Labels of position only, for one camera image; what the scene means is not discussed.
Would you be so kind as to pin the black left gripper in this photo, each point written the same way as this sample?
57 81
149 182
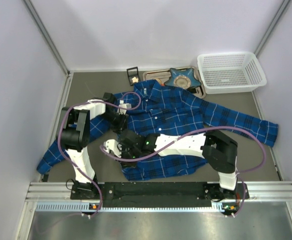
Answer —
119 121

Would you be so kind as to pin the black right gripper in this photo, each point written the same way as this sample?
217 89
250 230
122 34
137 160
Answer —
125 147

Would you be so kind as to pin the blue plaid shirt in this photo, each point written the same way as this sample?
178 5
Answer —
174 111

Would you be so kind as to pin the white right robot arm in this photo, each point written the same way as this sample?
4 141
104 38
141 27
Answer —
219 150

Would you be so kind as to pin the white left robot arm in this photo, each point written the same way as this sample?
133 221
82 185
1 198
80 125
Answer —
74 136

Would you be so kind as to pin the gold brooch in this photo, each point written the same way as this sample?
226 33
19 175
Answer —
135 80

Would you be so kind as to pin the black brooch box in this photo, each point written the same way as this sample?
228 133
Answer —
132 72

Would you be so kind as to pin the orange cup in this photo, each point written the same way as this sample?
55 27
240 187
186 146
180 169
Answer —
159 81

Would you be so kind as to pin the silver metal tray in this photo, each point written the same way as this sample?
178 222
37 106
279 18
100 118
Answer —
164 75

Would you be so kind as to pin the blue star-shaped dish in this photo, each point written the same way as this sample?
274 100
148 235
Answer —
184 79

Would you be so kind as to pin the white plastic basket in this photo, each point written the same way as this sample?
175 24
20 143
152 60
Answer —
230 72

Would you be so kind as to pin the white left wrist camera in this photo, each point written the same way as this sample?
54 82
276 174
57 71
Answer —
123 107

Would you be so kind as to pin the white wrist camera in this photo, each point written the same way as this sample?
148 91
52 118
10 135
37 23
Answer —
113 147
123 107

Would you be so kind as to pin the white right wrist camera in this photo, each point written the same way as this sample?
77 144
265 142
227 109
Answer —
113 147

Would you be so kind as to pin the aluminium frame rail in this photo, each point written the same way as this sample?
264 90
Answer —
55 197

